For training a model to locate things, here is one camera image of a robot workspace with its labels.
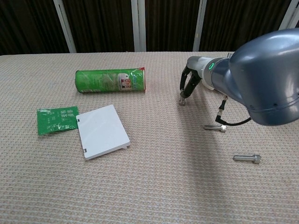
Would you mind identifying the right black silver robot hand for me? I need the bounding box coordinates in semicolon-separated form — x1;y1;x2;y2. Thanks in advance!
179;56;209;98

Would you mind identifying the green chips can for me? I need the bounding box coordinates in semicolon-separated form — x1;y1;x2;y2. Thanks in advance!
75;67;147;94

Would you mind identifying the white plastic cover plate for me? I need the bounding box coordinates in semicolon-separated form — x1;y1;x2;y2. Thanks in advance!
76;105;131;161

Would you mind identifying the beige woven tablecloth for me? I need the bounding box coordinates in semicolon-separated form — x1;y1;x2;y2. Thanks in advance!
0;50;299;224

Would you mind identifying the green foil snack packet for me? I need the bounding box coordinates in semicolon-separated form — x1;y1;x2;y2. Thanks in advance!
36;106;79;135

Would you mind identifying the grey aluminium partition post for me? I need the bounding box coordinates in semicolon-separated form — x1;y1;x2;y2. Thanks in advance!
130;0;147;52
53;0;77;53
279;0;299;31
193;0;207;52

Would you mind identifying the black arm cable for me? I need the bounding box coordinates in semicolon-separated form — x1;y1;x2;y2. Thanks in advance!
214;94;253;126

